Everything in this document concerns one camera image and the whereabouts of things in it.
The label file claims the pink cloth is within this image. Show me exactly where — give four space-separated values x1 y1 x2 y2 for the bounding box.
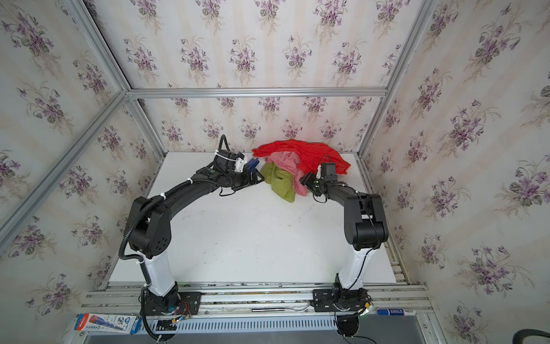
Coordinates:
266 151 307 196

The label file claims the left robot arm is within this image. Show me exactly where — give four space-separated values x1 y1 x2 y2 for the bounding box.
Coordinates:
118 154 264 298

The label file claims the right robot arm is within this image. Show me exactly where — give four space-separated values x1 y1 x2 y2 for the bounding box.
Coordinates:
300 173 389 291

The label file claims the red cloth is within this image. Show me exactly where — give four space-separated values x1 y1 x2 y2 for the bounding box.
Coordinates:
252 139 351 175

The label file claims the green printed cloth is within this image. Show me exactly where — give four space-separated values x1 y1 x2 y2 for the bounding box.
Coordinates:
260 163 296 203

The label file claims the blue white marker pen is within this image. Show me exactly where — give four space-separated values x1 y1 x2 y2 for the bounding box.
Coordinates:
376 308 417 316

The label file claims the red blue toothpaste box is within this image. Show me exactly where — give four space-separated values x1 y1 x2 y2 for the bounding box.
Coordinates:
74 313 142 335

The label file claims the black chair part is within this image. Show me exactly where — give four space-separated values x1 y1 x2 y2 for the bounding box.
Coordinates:
512 329 550 344

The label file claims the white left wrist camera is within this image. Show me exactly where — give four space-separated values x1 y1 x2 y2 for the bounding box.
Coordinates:
234 157 249 173

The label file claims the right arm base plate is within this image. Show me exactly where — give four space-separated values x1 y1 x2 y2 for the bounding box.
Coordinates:
310 288 372 312

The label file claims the aluminium frame profile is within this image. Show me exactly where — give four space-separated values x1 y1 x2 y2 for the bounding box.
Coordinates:
1 1 438 248

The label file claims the black corrugated cable conduit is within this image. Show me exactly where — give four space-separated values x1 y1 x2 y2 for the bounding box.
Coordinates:
117 193 166 262

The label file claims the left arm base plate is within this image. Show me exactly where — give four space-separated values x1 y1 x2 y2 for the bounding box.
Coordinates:
138 290 202 316

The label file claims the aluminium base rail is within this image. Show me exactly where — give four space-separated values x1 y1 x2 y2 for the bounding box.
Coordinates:
78 283 434 317

